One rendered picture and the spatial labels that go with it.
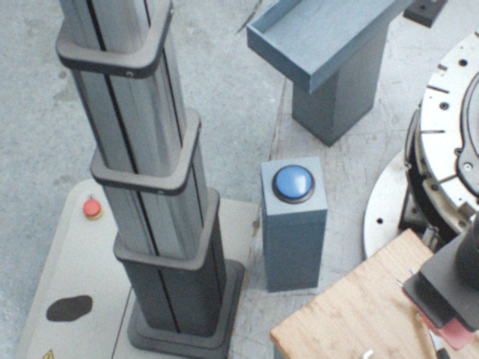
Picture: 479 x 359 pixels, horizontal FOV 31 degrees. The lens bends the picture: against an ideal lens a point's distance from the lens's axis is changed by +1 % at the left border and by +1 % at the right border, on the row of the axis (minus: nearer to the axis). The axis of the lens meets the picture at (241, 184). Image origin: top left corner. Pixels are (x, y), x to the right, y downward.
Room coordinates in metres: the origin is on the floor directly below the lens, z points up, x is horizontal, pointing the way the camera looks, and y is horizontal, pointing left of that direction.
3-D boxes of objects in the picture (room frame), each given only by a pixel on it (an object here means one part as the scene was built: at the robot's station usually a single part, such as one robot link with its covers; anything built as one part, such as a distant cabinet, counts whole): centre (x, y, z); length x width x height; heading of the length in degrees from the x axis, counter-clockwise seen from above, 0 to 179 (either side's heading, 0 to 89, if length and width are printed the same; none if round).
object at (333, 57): (0.70, -0.15, 0.92); 0.25 x 0.11 x 0.28; 132
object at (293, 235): (0.45, -0.06, 0.91); 0.07 x 0.07 x 0.25; 2
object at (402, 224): (0.52, -0.25, 0.81); 0.08 x 0.05 x 0.02; 160
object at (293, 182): (0.45, -0.06, 1.04); 0.04 x 0.04 x 0.01
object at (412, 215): (0.51, -0.25, 0.85); 0.06 x 0.04 x 0.05; 160
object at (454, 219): (0.40, -0.23, 1.06); 0.08 x 0.02 x 0.01; 24
